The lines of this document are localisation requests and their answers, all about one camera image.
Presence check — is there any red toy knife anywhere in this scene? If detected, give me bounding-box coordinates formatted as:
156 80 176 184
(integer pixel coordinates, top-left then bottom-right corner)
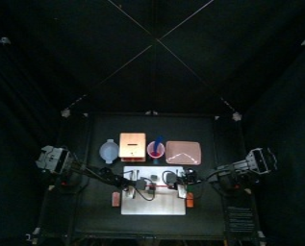
143 183 180 188

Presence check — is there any orange toy food piece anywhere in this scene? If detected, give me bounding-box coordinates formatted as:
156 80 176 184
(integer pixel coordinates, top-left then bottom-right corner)
184 191 195 209

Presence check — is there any toy salmon nigiri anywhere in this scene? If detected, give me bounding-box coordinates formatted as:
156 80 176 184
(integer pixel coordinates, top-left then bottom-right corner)
110 190 122 209

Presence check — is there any white cutting board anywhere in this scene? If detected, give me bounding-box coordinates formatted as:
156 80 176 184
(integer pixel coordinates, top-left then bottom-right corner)
119 164 187 216

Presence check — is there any red plastic cup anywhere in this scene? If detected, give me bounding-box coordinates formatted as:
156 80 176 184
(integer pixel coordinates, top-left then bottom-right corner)
146 140 167 160

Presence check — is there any brown flat tray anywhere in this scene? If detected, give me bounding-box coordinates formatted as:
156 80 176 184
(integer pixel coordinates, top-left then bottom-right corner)
163 140 203 166

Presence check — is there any wooden box with red drawer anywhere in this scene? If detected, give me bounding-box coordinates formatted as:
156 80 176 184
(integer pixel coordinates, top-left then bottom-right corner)
118 132 148 163

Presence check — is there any blue toy utensil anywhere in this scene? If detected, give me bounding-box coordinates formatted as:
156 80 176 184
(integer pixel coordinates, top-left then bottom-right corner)
152 135 166 159

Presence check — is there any grey bowl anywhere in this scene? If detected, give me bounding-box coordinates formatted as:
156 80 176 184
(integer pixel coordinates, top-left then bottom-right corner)
97 137 120 165

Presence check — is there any black sheet with text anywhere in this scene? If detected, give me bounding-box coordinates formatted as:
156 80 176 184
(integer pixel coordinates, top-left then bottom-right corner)
224 206 256 235

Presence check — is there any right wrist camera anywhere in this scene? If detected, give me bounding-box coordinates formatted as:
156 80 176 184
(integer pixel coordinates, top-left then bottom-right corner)
163 172 180 185

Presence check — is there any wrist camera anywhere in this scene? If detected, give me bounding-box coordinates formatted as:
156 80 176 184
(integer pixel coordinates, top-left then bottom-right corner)
134 179 148 191
163 172 180 185

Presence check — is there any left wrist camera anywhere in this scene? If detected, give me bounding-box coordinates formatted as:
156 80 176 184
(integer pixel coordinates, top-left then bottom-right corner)
134 179 148 191

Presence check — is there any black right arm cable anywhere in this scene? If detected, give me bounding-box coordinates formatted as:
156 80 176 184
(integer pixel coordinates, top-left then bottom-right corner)
159 169 180 186

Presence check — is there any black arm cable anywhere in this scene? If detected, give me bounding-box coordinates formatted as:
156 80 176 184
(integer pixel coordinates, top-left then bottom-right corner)
132 188 156 203
159 169 180 186

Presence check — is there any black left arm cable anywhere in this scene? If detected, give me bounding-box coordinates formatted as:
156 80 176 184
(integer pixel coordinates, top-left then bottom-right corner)
132 188 156 203

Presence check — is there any diagonal brace wire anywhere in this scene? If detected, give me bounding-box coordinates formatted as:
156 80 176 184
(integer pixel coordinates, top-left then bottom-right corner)
106 0 239 117
63 0 215 113

